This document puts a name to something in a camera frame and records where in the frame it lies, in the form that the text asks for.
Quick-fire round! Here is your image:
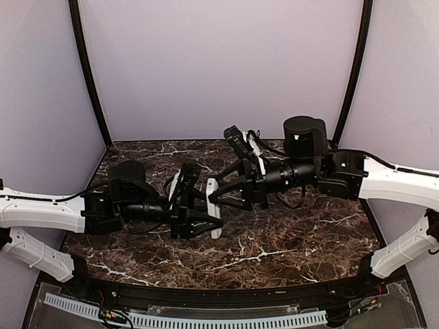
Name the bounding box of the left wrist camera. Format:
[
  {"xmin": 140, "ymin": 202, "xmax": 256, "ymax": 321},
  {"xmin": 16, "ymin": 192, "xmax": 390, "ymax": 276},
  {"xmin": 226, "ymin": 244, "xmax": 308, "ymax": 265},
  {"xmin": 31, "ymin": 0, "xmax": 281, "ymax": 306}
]
[{"xmin": 165, "ymin": 162, "xmax": 202, "ymax": 209}]

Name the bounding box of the right black frame post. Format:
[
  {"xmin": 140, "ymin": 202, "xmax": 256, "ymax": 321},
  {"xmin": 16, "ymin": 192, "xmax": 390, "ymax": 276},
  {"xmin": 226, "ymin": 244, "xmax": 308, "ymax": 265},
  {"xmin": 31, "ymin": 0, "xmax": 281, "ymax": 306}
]
[{"xmin": 332, "ymin": 0, "xmax": 373, "ymax": 147}]

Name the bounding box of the left black frame post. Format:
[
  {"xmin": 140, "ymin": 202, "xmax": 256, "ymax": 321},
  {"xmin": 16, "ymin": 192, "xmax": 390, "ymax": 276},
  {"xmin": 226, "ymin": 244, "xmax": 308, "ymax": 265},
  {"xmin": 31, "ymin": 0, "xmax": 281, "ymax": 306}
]
[{"xmin": 68, "ymin": 0, "xmax": 112, "ymax": 149}]

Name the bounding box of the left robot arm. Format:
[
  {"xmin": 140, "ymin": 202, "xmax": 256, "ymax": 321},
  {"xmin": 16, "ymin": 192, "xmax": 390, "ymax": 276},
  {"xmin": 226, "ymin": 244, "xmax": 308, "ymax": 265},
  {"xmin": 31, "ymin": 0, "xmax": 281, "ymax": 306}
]
[{"xmin": 1, "ymin": 160, "xmax": 224, "ymax": 299}]

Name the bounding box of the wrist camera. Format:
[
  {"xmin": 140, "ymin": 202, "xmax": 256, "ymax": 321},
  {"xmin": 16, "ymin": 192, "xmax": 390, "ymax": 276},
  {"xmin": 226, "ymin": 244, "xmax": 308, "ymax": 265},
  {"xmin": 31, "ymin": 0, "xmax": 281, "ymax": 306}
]
[
  {"xmin": 165, "ymin": 162, "xmax": 202, "ymax": 209},
  {"xmin": 224, "ymin": 125, "xmax": 266, "ymax": 175}
]

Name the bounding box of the white remote control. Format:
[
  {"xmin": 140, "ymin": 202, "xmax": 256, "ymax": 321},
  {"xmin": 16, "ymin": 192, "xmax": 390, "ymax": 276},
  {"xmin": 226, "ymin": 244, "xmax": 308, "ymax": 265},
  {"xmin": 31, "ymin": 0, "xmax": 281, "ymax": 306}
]
[{"xmin": 205, "ymin": 178, "xmax": 222, "ymax": 239}]

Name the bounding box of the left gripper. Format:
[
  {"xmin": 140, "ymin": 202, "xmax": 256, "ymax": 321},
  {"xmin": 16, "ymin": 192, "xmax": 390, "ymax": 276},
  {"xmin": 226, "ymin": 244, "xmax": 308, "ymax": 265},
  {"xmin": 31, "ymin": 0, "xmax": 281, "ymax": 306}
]
[{"xmin": 119, "ymin": 189, "xmax": 224, "ymax": 240}]

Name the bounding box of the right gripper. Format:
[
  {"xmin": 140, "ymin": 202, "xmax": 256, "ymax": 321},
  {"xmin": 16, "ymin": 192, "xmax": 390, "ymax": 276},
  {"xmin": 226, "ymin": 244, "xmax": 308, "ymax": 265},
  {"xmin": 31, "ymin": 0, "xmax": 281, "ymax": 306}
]
[{"xmin": 208, "ymin": 154, "xmax": 320, "ymax": 210}]

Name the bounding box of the white slotted cable duct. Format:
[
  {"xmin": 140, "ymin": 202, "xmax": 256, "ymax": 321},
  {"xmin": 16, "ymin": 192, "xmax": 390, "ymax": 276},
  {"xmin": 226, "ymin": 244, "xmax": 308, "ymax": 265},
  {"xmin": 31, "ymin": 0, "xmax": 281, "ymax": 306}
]
[{"xmin": 44, "ymin": 293, "xmax": 328, "ymax": 328}]

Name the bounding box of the black front rail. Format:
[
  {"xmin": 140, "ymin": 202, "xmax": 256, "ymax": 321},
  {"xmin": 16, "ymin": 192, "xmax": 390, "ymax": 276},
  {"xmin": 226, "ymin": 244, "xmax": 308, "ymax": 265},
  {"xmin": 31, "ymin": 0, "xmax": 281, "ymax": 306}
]
[{"xmin": 34, "ymin": 263, "xmax": 412, "ymax": 313}]

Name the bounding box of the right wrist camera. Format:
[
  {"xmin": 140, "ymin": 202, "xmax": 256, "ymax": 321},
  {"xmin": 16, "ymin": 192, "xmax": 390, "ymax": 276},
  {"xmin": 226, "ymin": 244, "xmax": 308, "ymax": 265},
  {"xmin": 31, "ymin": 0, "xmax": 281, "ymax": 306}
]
[{"xmin": 224, "ymin": 125, "xmax": 266, "ymax": 175}]

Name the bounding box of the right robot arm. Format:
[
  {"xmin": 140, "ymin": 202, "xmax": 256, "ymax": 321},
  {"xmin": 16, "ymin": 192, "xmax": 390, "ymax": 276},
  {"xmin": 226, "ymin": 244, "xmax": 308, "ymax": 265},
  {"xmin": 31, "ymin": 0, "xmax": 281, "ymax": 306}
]
[{"xmin": 206, "ymin": 116, "xmax": 438, "ymax": 297}]

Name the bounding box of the black frame post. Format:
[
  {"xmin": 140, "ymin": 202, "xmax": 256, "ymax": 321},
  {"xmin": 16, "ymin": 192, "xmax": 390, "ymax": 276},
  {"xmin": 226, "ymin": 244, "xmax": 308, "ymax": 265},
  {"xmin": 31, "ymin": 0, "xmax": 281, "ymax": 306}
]
[
  {"xmin": 332, "ymin": 0, "xmax": 373, "ymax": 147},
  {"xmin": 68, "ymin": 0, "xmax": 112, "ymax": 149}
]

